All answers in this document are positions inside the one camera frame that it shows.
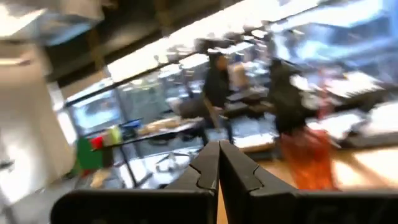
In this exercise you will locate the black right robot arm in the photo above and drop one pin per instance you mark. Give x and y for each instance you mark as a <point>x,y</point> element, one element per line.
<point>281,76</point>

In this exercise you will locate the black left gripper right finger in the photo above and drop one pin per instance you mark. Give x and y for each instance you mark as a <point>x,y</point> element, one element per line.
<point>280,207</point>

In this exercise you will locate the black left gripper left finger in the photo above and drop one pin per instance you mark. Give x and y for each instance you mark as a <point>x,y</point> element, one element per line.
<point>155,205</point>

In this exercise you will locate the red faceted plastic cup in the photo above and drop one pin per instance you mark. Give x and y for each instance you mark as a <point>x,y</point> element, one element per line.
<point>308,161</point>

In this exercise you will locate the cluttered background table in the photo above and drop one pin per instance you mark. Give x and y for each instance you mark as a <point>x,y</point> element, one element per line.
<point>161,127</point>

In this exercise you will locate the person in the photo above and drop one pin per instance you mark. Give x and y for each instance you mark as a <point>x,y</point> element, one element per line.
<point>216,87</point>

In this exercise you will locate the green box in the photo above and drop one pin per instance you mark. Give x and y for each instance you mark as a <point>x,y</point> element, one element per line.
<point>88,155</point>

